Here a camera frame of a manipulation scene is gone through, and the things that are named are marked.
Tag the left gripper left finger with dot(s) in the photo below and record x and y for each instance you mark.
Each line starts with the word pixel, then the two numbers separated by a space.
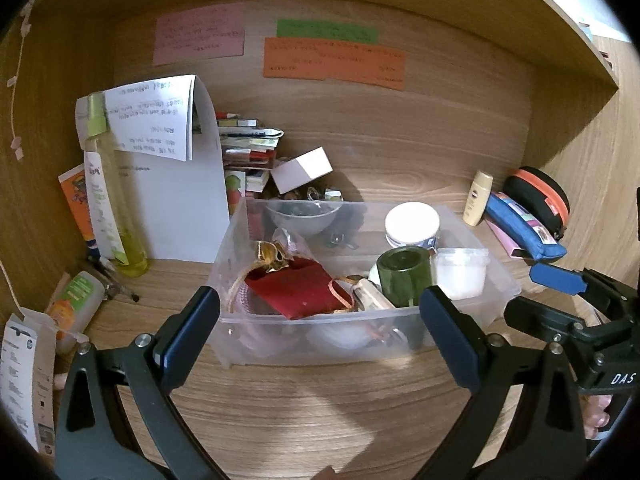
pixel 95 439

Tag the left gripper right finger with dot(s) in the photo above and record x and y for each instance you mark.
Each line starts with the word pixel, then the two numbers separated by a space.
pixel 545 439

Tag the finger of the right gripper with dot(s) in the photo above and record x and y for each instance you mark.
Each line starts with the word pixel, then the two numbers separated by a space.
pixel 540 321
pixel 578 283

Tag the dark green glass jar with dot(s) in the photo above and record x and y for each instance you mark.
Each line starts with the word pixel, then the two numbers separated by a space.
pixel 404 272

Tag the pink round timer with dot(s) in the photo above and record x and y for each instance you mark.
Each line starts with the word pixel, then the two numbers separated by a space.
pixel 412 224

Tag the red velvet pouch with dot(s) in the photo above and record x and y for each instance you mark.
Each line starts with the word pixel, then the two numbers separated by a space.
pixel 295 286

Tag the white drawstring pouch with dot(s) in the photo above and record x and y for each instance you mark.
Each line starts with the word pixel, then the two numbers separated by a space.
pixel 374 277

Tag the white round container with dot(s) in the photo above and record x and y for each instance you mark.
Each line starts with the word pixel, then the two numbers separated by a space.
pixel 341 336

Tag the pink coil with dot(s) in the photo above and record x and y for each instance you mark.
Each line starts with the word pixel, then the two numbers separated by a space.
pixel 261 328

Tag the right hand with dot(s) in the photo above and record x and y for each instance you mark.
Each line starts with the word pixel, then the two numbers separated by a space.
pixel 594 414

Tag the pink flat case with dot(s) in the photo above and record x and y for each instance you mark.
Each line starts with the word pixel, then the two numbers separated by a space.
pixel 511 247

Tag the blue fabric pencil pouch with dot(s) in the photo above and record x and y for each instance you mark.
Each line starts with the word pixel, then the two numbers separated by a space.
pixel 523 228

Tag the black orange zip case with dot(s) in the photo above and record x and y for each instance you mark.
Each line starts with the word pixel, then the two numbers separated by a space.
pixel 541 196

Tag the cream lotion tube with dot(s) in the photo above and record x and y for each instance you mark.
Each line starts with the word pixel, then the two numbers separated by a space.
pixel 477 199

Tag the white printed label tag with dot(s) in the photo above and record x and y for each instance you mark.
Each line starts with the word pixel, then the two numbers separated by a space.
pixel 27 372

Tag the green orange tube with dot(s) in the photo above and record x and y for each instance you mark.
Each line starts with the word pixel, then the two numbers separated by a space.
pixel 74 307

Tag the black binder clips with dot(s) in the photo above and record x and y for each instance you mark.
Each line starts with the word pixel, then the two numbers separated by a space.
pixel 344 228

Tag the yellow green spray bottle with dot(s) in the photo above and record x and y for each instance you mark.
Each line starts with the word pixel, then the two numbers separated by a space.
pixel 110 203

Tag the clear plastic storage bin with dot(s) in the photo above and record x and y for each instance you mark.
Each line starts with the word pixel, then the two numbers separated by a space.
pixel 250 224

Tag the white bowl of trinkets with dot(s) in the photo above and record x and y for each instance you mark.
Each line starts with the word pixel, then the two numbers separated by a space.
pixel 306 211

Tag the small pink white box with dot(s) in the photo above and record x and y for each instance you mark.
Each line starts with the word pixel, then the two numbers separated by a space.
pixel 301 170

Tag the orange book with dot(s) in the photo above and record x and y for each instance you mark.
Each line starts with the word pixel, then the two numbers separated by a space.
pixel 74 187

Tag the orange sticky note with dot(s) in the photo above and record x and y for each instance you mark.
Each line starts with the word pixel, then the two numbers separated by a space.
pixel 321 59

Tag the stack of books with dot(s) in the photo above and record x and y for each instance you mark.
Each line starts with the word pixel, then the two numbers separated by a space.
pixel 249 152

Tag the green sticky note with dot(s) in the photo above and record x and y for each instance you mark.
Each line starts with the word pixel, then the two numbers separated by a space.
pixel 327 30

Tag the pink sticky note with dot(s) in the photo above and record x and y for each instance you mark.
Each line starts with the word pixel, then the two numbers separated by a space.
pixel 214 31

